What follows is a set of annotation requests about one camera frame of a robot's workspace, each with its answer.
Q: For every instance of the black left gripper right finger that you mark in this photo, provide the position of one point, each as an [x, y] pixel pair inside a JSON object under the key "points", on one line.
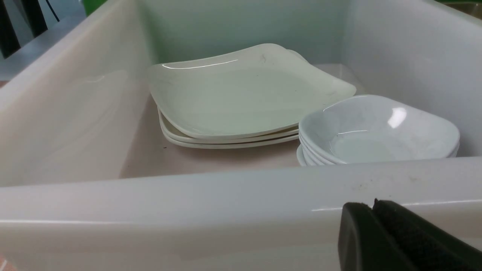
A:
{"points": [[426, 245]]}

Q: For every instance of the stacked white square plates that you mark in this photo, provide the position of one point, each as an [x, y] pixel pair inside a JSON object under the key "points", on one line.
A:
{"points": [[252, 97]]}

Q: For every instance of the stacked small white bowls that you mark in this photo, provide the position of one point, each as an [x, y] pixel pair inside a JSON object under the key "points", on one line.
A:
{"points": [[372, 129]]}

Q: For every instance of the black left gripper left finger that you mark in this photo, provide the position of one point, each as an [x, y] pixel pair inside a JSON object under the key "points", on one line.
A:
{"points": [[365, 245]]}

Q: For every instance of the large white plastic tub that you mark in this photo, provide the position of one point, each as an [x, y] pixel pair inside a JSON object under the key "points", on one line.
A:
{"points": [[88, 181]]}

